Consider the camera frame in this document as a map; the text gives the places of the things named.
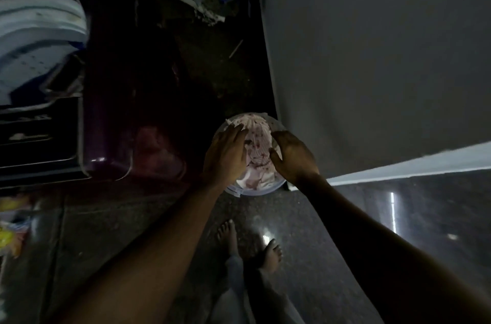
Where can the person's left hand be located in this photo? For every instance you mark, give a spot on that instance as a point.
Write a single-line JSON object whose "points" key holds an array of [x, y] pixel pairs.
{"points": [[222, 159]]}

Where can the person's right hand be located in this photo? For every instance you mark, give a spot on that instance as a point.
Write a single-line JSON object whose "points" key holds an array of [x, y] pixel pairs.
{"points": [[293, 159]]}

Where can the person's right fingers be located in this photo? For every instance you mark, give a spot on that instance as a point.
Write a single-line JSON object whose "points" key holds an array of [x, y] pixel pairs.
{"points": [[279, 143]]}

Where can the person's left fingers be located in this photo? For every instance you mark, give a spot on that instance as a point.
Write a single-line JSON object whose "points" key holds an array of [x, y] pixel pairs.
{"points": [[237, 138]]}

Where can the white floral cloth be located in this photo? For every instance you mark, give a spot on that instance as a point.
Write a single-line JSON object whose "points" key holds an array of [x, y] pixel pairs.
{"points": [[257, 151]]}

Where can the person's left forearm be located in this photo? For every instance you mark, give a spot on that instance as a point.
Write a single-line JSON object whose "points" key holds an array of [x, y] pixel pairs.
{"points": [[145, 258]]}

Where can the person's right forearm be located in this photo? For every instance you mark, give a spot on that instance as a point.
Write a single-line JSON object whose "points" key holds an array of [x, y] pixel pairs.
{"points": [[387, 254]]}

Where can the white plastic bucket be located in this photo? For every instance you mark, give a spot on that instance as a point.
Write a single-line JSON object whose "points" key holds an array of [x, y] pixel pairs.
{"points": [[251, 155]]}

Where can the thin white stick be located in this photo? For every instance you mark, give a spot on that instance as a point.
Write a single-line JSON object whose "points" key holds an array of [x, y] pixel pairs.
{"points": [[236, 48]]}

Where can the person's left foot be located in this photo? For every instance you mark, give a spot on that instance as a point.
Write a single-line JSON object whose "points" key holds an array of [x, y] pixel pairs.
{"points": [[228, 238]]}

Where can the person's foot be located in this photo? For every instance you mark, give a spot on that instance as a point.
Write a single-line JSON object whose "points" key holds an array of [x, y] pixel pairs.
{"points": [[228, 238], [271, 256]]}

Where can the dark maroon plastic tub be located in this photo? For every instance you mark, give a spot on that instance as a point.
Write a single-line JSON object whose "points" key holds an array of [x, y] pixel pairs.
{"points": [[130, 105]]}

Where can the person's right foot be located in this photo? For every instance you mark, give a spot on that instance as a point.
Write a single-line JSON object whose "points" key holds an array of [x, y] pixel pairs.
{"points": [[271, 256]]}

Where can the person's grey trousers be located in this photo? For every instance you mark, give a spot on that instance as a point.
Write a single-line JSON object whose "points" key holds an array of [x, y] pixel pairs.
{"points": [[249, 297]]}

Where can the white washing machine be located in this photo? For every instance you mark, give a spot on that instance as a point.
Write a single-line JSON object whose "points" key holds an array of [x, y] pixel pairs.
{"points": [[34, 44]]}

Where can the yellow plastic packet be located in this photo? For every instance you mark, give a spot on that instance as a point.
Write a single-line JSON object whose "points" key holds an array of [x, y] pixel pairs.
{"points": [[10, 228]]}

